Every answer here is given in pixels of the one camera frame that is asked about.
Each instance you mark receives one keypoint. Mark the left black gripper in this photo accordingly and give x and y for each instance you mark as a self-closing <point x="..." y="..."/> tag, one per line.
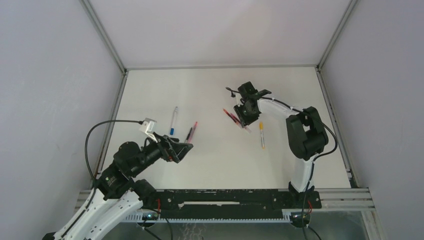
<point x="168" y="153"/>

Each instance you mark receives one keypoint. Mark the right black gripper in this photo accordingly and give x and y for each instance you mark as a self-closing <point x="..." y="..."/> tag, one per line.
<point x="244" y="120"/>

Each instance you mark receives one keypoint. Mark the white marker orange tip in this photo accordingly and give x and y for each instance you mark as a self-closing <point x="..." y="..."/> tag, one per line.
<point x="262" y="138"/>

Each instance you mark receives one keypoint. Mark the dark red gel pen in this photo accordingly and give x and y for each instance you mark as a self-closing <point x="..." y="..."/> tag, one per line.
<point x="230" y="116"/>

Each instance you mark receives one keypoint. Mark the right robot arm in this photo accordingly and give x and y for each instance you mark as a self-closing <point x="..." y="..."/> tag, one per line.
<point x="306" y="133"/>

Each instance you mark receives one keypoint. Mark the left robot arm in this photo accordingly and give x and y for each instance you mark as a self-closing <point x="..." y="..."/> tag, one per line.
<point x="116" y="194"/>

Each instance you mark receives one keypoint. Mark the black gel pen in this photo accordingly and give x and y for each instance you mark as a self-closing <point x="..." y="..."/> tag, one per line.
<point x="188" y="134"/>

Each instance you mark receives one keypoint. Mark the pink gel pen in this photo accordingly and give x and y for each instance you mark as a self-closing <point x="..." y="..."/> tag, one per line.
<point x="191" y="133"/>

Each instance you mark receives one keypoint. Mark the blue capped white marker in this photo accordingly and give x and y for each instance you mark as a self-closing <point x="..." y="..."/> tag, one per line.
<point x="173" y="121"/>

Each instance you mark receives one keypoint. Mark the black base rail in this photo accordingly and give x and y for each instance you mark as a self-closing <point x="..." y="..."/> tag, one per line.
<point x="230" y="204"/>

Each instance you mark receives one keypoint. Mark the white cable tray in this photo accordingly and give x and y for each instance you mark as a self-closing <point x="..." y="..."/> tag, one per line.
<point x="149" y="217"/>

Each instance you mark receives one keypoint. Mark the aluminium frame back rail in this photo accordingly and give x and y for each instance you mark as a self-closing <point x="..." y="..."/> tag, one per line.
<point x="251" y="66"/>

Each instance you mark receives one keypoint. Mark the aluminium frame right post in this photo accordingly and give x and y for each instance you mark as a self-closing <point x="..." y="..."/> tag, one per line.
<point x="319" y="69"/>

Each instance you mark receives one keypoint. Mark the aluminium frame post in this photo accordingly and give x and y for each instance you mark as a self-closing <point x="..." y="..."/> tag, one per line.
<point x="106" y="40"/>
<point x="319" y="69"/>

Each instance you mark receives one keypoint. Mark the aluminium frame left post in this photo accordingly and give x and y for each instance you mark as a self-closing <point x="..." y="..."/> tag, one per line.
<point x="106" y="40"/>

